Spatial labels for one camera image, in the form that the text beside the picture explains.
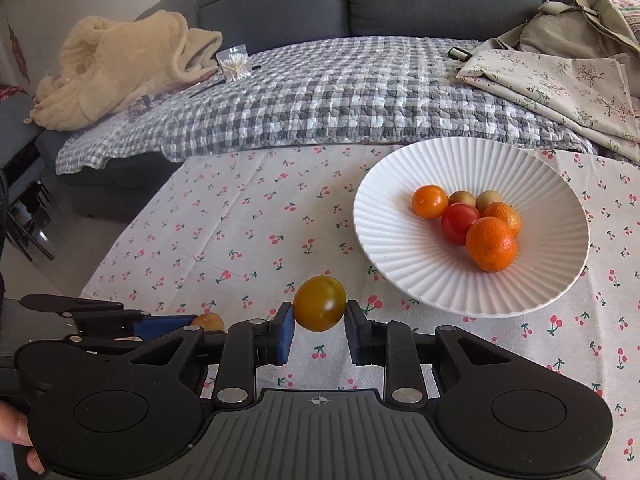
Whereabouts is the small mandarin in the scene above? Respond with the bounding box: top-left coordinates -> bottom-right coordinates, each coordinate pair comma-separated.
482,201 -> 522,239

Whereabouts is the person's left hand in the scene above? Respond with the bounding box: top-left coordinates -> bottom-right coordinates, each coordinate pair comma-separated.
0,400 -> 47,476

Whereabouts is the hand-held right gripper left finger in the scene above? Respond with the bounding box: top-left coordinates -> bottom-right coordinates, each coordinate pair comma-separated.
114,301 -> 296,410

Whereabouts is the dark greenish brown tomato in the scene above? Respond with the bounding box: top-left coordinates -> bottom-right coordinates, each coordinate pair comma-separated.
292,275 -> 347,332

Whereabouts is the cherry print tablecloth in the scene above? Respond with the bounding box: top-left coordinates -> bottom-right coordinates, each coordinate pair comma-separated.
80,142 -> 640,480

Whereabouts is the large mandarin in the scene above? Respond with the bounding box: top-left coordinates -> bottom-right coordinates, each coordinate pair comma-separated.
465,216 -> 518,273

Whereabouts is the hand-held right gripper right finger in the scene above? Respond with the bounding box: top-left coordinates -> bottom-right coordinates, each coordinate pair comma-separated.
345,300 -> 532,406

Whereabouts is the beige fleece blanket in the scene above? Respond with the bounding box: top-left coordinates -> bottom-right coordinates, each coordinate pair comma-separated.
31,12 -> 224,132

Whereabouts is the floral beige cloth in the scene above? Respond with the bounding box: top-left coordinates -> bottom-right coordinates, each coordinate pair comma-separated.
455,47 -> 640,165

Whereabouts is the dark grey sofa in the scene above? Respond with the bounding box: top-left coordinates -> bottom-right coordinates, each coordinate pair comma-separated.
35,0 -> 640,223

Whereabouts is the wall decoration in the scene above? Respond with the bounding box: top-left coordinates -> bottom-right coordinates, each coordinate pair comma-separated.
6,17 -> 32,85

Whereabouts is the white ribbed plate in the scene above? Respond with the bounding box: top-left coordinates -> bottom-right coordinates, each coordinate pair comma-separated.
353,136 -> 591,317

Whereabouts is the beige canvas bag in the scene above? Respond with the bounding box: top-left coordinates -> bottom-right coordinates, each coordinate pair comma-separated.
492,0 -> 640,61

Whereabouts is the orange tomato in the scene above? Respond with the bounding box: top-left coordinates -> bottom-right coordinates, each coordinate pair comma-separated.
412,185 -> 449,220

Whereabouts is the striped patterned pillow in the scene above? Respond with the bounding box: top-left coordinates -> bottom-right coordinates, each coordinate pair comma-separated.
585,0 -> 640,53

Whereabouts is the dark chair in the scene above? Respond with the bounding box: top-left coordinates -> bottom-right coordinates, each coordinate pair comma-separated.
0,85 -> 66,263

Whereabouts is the red tomato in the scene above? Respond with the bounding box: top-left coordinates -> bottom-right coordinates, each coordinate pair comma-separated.
440,203 -> 481,246

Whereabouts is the grey checkered quilt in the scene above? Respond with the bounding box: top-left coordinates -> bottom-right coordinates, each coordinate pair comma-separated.
55,36 -> 599,176

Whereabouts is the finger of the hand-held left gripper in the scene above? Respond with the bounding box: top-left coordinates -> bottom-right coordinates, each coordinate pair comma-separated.
20,293 -> 126,315
70,310 -> 196,347

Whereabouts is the clear cotton swab box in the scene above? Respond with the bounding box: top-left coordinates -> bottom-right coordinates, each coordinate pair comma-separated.
215,45 -> 251,83

